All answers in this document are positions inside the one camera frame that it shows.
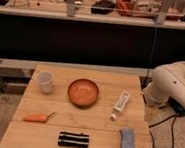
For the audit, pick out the orange ceramic bowl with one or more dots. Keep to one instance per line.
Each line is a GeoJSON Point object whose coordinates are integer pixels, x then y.
{"type": "Point", "coordinates": [83, 92]}

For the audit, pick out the white tube bottle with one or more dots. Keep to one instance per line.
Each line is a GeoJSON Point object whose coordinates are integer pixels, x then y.
{"type": "Point", "coordinates": [121, 102]}

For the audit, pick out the right metal frame post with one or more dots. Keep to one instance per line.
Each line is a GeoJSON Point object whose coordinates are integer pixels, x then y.
{"type": "Point", "coordinates": [162, 13]}

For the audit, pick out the black object on bench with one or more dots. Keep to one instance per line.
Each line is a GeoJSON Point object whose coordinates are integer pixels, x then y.
{"type": "Point", "coordinates": [103, 7]}

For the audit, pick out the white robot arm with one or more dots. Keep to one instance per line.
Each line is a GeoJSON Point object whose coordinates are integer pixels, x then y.
{"type": "Point", "coordinates": [167, 81]}

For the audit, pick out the metal frame post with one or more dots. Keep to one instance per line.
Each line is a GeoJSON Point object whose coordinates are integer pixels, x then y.
{"type": "Point", "coordinates": [162, 13]}
{"type": "Point", "coordinates": [70, 8]}

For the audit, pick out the orange tool on bench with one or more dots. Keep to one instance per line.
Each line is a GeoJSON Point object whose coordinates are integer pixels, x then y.
{"type": "Point", "coordinates": [123, 7]}

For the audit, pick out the left metal frame post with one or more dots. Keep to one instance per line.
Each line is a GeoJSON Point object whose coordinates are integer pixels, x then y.
{"type": "Point", "coordinates": [70, 8]}

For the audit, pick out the black power box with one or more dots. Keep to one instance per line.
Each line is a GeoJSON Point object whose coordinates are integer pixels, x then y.
{"type": "Point", "coordinates": [177, 108]}

